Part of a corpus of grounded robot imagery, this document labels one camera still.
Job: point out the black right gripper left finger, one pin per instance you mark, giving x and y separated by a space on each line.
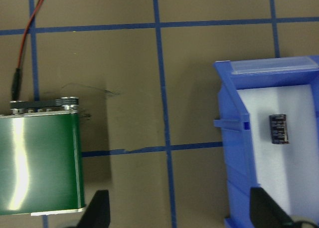
97 214

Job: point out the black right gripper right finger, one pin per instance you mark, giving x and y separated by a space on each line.
265 212

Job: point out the brown cylindrical capacitor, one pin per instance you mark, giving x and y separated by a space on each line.
278 129

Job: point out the green conveyor belt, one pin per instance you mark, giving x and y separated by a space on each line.
40 158

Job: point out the white foam bin liner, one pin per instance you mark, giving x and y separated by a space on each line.
288 173

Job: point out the blue plastic storage bin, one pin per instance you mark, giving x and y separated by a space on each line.
234 120

